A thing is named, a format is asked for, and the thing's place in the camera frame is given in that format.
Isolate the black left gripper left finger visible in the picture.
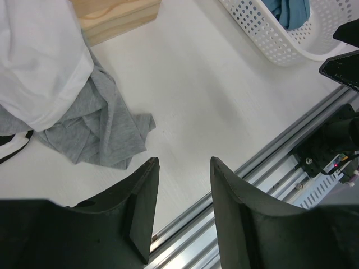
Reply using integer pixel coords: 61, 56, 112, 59
1, 157, 159, 268

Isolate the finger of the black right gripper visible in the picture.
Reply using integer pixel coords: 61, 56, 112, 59
319, 51, 358, 91
333, 20, 359, 47

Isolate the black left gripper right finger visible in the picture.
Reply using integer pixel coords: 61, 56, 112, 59
210, 157, 358, 268

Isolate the teal blue tank top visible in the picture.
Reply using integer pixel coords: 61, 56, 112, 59
263, 0, 310, 30

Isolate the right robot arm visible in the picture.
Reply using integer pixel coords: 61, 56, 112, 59
210, 104, 358, 268

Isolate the grey tank top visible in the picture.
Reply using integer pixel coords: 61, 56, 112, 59
0, 52, 157, 171

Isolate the black white striped tank top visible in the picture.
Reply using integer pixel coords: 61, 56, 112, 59
0, 131, 33, 164

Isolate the white perforated plastic basket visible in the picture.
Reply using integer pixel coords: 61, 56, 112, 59
221, 1, 358, 67

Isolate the wooden clothes rack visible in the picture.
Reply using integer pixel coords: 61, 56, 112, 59
71, 0, 161, 46

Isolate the aluminium mounting rail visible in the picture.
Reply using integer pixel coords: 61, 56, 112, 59
148, 87, 358, 268

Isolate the white slotted cable duct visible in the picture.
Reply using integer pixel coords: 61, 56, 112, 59
292, 174, 343, 210

